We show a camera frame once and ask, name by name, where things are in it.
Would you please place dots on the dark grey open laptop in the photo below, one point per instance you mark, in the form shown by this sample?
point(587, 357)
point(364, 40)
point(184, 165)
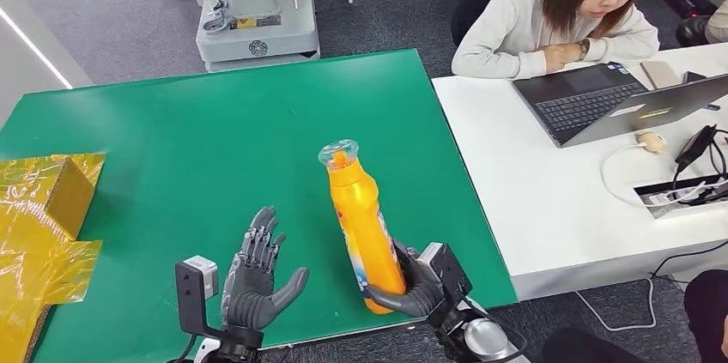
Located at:
point(580, 103)

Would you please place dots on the small blue usb stick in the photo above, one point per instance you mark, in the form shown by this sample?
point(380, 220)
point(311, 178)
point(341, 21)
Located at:
point(711, 107)

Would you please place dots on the small beige charger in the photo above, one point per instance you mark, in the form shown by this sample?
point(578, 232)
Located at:
point(651, 141)

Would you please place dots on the black rounded object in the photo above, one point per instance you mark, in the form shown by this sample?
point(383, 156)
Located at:
point(708, 309)
point(586, 349)

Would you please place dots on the black power adapter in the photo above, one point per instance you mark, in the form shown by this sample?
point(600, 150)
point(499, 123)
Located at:
point(695, 148)

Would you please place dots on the person at desk edge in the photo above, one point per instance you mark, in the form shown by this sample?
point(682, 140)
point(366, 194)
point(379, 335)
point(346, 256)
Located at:
point(719, 22)

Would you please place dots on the beige notebook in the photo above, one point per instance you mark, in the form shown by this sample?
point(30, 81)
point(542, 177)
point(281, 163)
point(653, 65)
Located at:
point(660, 73)

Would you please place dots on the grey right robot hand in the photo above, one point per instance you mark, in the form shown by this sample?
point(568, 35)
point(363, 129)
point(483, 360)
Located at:
point(421, 292)

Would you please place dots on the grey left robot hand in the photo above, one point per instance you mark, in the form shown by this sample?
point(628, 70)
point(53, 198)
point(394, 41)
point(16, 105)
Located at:
point(250, 298)

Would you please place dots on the black phone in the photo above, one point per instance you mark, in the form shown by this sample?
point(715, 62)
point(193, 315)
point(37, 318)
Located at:
point(694, 76)

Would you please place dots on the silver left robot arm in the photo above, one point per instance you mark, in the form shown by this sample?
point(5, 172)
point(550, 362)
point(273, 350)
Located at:
point(239, 346)

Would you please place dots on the white robot base machine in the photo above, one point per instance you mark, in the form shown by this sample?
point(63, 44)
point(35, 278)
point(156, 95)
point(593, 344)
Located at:
point(256, 25)

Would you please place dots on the desk socket tray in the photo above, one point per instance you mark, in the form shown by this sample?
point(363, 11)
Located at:
point(677, 198)

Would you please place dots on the orange detergent bottle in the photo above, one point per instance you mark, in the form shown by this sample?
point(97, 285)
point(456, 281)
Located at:
point(361, 218)

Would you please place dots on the person's hand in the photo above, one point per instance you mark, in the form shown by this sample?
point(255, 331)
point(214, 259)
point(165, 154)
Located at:
point(560, 56)

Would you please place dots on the green table mat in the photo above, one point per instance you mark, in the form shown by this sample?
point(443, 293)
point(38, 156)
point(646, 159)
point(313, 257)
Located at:
point(170, 121)

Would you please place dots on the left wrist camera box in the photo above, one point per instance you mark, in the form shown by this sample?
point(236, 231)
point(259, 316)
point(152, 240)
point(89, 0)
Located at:
point(190, 298)

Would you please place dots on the yellow-taped cardboard box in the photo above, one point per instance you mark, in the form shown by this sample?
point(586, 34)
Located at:
point(34, 224)

